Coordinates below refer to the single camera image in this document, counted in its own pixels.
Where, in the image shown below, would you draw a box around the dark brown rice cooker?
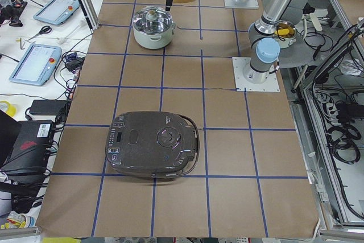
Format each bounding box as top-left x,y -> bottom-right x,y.
105,111 -> 200,179

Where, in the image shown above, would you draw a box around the yellow tape roll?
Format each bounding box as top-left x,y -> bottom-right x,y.
0,101 -> 16,117

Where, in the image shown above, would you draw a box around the black power adapter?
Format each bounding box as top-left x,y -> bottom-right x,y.
29,100 -> 66,116

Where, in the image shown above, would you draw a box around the pale green electric pot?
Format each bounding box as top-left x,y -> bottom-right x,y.
133,23 -> 175,50

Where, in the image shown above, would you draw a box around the blue teach pendant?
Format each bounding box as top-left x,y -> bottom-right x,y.
9,43 -> 62,86
33,0 -> 80,25

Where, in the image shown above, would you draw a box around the lower blue teach pendant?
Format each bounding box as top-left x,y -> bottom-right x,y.
9,43 -> 62,86

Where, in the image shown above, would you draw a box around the steel pot with food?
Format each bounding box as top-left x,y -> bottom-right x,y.
273,20 -> 297,49

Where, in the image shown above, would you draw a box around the glass pot lid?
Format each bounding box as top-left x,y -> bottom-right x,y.
133,6 -> 174,35

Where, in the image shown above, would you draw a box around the upper blue teach pendant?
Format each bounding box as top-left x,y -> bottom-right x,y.
33,0 -> 80,25

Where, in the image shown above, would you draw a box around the black laptop computer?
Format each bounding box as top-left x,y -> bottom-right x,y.
1,112 -> 55,174

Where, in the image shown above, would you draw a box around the black handled scissors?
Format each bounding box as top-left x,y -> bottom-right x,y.
30,25 -> 52,40

